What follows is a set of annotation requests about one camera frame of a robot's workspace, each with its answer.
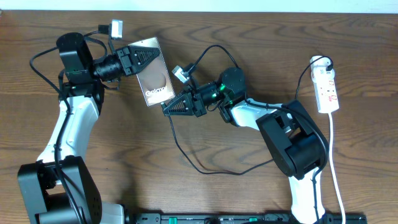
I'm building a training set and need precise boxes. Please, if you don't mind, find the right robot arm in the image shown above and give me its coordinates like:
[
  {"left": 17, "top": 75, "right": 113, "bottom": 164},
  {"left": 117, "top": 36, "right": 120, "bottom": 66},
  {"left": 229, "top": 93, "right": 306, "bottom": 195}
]
[{"left": 161, "top": 66, "right": 329, "bottom": 223}]

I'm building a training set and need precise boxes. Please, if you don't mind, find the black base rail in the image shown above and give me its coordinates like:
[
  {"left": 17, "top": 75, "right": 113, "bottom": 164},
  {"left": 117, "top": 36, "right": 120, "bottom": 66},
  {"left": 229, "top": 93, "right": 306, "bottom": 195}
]
[{"left": 124, "top": 212, "right": 368, "bottom": 224}]

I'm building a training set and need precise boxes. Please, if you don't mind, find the white power strip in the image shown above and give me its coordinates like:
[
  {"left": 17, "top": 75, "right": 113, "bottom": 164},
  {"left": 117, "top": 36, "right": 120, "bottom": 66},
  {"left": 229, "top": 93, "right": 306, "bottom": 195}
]
[{"left": 311, "top": 70, "right": 340, "bottom": 114}]

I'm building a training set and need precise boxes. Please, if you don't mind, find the Samsung Galaxy smartphone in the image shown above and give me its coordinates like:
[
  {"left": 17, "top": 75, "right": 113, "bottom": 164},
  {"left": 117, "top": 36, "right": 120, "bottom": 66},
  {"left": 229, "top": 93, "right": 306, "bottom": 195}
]
[{"left": 129, "top": 37, "right": 175, "bottom": 106}]

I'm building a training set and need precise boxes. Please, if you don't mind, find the white power strip cord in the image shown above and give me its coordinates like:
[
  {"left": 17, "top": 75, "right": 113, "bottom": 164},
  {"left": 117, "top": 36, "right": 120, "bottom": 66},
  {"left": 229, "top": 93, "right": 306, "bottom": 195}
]
[{"left": 327, "top": 112, "right": 346, "bottom": 224}]

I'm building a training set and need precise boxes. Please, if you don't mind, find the white USB wall charger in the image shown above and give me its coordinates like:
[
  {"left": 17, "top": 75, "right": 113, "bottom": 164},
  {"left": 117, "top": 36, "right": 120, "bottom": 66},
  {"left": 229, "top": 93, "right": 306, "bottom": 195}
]
[{"left": 310, "top": 55, "right": 334, "bottom": 77}]

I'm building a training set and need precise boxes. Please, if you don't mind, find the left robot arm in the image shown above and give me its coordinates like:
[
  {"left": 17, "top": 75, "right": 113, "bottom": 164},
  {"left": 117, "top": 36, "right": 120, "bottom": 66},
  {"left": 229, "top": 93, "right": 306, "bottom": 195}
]
[{"left": 17, "top": 32, "right": 161, "bottom": 223}]

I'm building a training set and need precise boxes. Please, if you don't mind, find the black USB charging cable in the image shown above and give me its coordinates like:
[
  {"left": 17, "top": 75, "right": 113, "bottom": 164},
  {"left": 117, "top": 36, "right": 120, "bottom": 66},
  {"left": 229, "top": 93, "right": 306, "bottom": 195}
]
[{"left": 161, "top": 56, "right": 334, "bottom": 175}]

